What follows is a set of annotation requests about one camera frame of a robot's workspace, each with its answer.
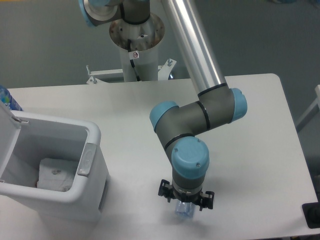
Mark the white trash can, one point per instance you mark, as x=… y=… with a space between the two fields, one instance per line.
x=43 y=136

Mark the white frame at right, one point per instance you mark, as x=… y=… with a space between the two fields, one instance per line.
x=310 y=112

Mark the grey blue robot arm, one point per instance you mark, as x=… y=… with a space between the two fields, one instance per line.
x=177 y=127

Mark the white paper bag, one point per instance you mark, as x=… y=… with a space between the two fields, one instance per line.
x=56 y=174

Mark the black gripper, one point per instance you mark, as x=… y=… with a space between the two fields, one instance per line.
x=173 y=192

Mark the clear crushed plastic bottle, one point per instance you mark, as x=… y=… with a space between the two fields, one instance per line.
x=184 y=210

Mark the black device at edge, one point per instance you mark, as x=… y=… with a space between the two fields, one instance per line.
x=312 y=214

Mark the blue labelled bottle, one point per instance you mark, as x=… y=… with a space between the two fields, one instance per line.
x=8 y=100

